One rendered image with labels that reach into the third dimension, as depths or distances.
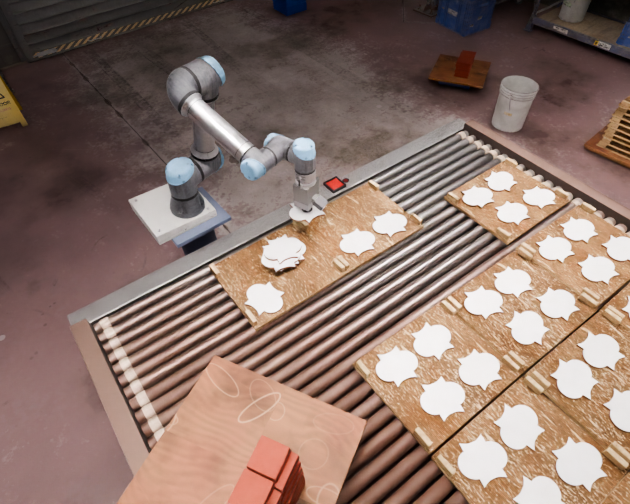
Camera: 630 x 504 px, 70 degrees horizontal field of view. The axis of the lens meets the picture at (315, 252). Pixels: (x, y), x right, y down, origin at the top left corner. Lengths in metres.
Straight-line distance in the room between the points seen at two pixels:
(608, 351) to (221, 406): 1.24
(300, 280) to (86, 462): 1.47
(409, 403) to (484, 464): 0.26
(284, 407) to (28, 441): 1.74
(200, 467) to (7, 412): 1.78
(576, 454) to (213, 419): 1.02
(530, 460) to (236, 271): 1.14
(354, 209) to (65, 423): 1.83
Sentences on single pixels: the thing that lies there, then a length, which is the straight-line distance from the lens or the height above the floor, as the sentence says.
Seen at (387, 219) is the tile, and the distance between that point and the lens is 1.93.
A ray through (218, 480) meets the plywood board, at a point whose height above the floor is 1.04.
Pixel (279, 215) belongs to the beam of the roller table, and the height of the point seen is 0.91.
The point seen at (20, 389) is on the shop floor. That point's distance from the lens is 3.01.
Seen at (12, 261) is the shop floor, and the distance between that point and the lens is 3.67.
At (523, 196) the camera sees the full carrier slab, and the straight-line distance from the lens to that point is 2.18.
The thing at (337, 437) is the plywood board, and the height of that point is 1.04.
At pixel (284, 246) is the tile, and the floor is 0.99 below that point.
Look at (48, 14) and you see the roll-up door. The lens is 6.05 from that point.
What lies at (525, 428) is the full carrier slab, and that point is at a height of 0.95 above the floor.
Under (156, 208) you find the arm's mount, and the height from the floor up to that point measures 0.92.
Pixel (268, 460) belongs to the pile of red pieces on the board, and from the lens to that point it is 1.02.
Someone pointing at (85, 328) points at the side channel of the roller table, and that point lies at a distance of 1.79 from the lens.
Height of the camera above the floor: 2.30
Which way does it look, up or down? 49 degrees down
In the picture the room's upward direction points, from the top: 2 degrees counter-clockwise
